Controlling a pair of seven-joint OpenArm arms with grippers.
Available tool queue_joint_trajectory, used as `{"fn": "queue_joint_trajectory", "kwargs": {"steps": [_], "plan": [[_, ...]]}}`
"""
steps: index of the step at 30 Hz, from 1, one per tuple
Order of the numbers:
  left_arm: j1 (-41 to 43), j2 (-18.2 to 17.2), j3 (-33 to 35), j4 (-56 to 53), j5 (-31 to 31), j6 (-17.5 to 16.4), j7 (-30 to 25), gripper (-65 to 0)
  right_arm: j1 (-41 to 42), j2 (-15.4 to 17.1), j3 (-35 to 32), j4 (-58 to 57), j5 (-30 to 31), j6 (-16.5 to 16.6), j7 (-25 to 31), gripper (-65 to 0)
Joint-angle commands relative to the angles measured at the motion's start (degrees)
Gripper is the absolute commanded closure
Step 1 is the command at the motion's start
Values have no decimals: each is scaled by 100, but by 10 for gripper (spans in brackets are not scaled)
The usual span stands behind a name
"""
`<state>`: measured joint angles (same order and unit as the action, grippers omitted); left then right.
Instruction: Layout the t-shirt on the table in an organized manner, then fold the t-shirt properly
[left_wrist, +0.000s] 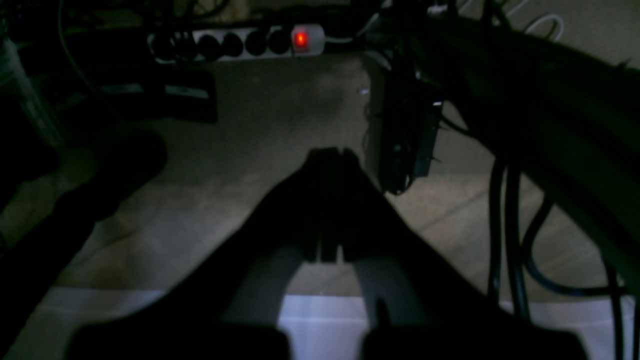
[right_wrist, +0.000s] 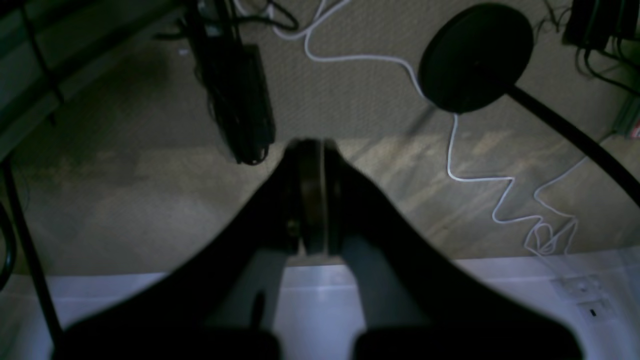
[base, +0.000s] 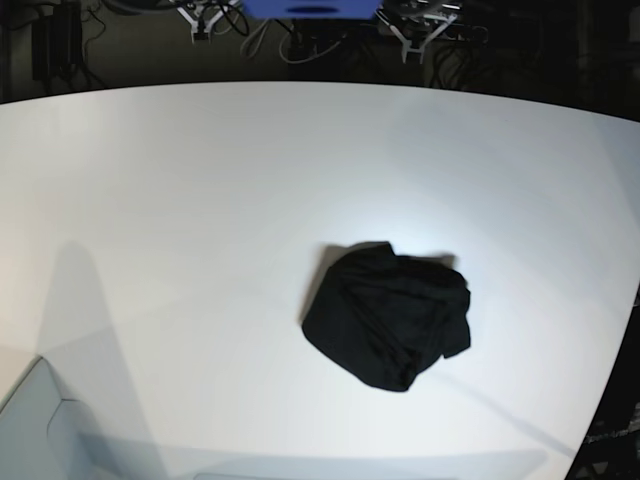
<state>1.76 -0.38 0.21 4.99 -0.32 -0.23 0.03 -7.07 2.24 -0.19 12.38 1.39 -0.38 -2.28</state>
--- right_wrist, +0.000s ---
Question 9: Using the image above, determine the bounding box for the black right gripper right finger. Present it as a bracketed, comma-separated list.
[323, 140, 583, 360]

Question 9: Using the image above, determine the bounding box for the black round lamp base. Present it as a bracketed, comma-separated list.
[417, 2, 640, 204]

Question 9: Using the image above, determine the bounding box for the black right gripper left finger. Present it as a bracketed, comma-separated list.
[52, 139, 321, 360]

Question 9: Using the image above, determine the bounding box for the black table leg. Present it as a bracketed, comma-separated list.
[1, 157, 63, 349]

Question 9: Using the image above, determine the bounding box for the white cable on floor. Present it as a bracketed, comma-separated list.
[235, 0, 588, 257]

